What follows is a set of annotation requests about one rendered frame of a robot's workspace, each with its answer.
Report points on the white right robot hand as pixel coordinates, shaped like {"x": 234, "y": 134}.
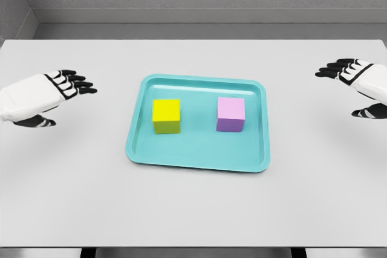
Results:
{"x": 370, "y": 82}

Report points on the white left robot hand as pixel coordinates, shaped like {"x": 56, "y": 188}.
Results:
{"x": 33, "y": 93}

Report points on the yellow cube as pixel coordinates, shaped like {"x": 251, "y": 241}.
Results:
{"x": 166, "y": 115}

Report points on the purple cube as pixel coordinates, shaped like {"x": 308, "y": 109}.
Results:
{"x": 230, "y": 114}

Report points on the teal tray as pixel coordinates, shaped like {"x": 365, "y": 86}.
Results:
{"x": 198, "y": 152}

